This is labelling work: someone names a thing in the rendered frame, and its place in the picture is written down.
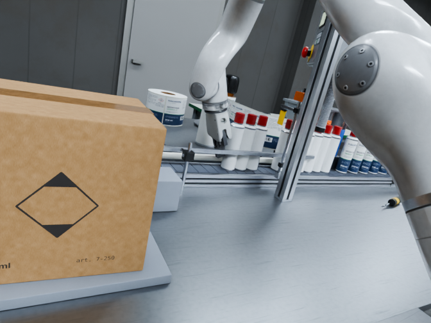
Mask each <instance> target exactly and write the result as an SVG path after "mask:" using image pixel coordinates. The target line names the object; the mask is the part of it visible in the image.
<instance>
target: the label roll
mask: <svg viewBox="0 0 431 323"><path fill-rule="evenodd" d="M186 103H187V96H185V95H182V94H179V93H176V92H170V91H166V90H159V89H148V96H147V101H146V108H149V109H150V110H151V111H152V112H153V113H154V116H155V117H156V118H157V119H158V120H159V121H160V122H161V123H162V124H163V125H164V126H182V124H183V118H184V113H185V107H186Z"/></svg>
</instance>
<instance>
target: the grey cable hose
mask: <svg viewBox="0 0 431 323"><path fill-rule="evenodd" d="M327 91H328V92H327V93H326V97H325V98H326V99H325V101H324V104H323V107H322V110H321V113H320V116H319V120H318V122H317V125H316V127H315V131H318V132H320V133H324V132H325V129H326V128H325V127H326V124H327V122H328V118H329V114H330V112H331V109H332V107H333V103H334V100H335V99H334V93H333V89H332V79H331V82H330V86H329V89H328V90H327Z"/></svg>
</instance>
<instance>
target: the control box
mask: <svg viewBox="0 0 431 323"><path fill-rule="evenodd" d="M323 12H324V10H323V11H322V12H321V16H320V20H319V24H318V26H317V30H316V34H315V37H314V41H313V43H312V47H311V49H310V50H312V51H311V54H310V57H308V60H307V64H308V66H310V67H313V65H314V61H315V59H316V54H317V51H318V48H319V45H320V43H319V44H318V45H316V46H315V45H314V44H315V41H316V37H317V34H318V33H319V32H321V31H324V29H325V25H326V22H325V25H324V26H323V27H322V28H320V29H319V25H320V23H321V19H322V16H323ZM327 18H328V17H327ZM327 18H326V21H327ZM322 36H323V33H322ZM322 36H321V38H322ZM320 42H321V40H320ZM347 47H348V44H347V43H346V42H345V41H344V40H343V42H342V46H341V49H340V51H339V55H338V57H339V56H340V55H341V53H342V52H343V51H344V50H345V49H346V48H347ZM337 59H338V58H337Z"/></svg>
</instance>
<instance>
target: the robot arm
mask: <svg viewBox="0 0 431 323"><path fill-rule="evenodd" d="M264 2H265V0H228V3H227V5H226V8H225V10H224V13H223V16H222V19H221V21H220V24H219V26H218V28H217V29H216V31H215V32H214V33H213V34H212V36H211V37H210V38H209V39H208V41H207V42H206V44H205V46H204V47H203V49H202V50H201V52H200V54H199V57H198V59H197V61H196V64H195V66H194V70H193V71H192V75H191V78H190V82H189V92H190V95H191V96H192V97H193V98H194V99H195V100H197V101H202V107H203V109H204V111H205V113H206V125H207V133H208V135H209V136H211V137H212V140H213V143H214V146H215V147H214V149H225V148H224V147H225V146H226V145H228V142H227V139H226V138H228V139H232V132H231V127H230V120H229V116H228V112H227V107H228V93H227V84H226V69H225V68H226V67H227V65H228V64H229V62H230V61H231V59H232V58H233V57H234V56H235V54H236V53H237V51H238V50H239V49H240V48H241V47H242V46H243V45H244V43H245V41H246V40H247V38H248V36H249V34H250V32H251V30H252V28H253V25H254V23H255V21H256V19H257V17H258V15H259V13H260V11H261V9H262V6H263V4H264ZM319 2H320V4H321V6H322V7H323V10H324V11H325V13H326V15H327V17H328V19H329V20H330V22H331V23H332V25H333V27H334V28H335V30H336V31H337V32H338V34H339V35H340V36H341V37H342V39H343V40H344V41H345V42H346V43H347V44H348V47H347V48H346V49H345V50H344V51H343V52H342V53H341V55H340V56H339V57H338V59H337V61H336V64H335V67H334V71H333V76H332V89H333V93H334V99H335V103H336V105H337V108H338V110H339V113H340V114H341V116H342V118H343V119H344V121H345V123H346V124H347V126H348V127H349V128H350V130H351V131H352V132H353V134H354V135H355V136H356V137H357V138H358V140H359V141H360V142H361V143H362V145H363V146H364V147H365V148H366V149H367V150H368V151H369V152H370V153H371V154H372V155H373V156H374V157H375V158H376V160H377V161H378V162H379V163H380V164H381V165H382V166H383V168H384V169H385V170H386V171H387V172H388V174H389V175H390V177H391V178H392V180H393V182H394V184H395V187H396V189H397V192H398V195H399V197H400V201H401V203H402V206H403V209H404V211H405V214H406V216H407V220H408V222H409V225H410V228H411V230H412V233H413V235H414V238H415V240H416V243H417V246H418V249H419V252H420V254H421V257H422V260H423V263H424V265H425V268H426V270H427V273H428V276H429V278H430V282H431V27H430V26H429V25H428V24H427V23H426V22H425V21H424V20H423V19H422V18H421V17H420V16H419V15H418V14H417V13H416V12H415V11H414V10H413V9H412V8H411V7H410V6H408V5H407V4H406V3H405V2H404V1H403V0H319Z"/></svg>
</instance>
